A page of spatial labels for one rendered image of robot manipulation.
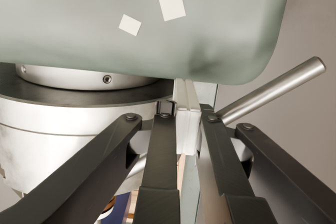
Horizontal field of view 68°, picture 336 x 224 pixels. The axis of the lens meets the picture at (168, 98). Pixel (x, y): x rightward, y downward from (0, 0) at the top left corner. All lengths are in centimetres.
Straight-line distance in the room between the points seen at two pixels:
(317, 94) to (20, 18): 165
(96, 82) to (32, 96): 7
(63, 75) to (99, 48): 10
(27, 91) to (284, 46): 144
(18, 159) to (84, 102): 11
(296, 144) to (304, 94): 34
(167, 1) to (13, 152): 24
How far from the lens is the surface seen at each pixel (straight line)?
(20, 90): 33
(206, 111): 16
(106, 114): 28
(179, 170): 69
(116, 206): 71
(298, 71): 18
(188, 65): 23
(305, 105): 175
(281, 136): 178
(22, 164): 34
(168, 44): 22
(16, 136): 33
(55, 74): 33
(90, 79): 31
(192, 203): 126
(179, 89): 17
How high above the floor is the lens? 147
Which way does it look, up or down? 71 degrees down
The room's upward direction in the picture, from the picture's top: 172 degrees counter-clockwise
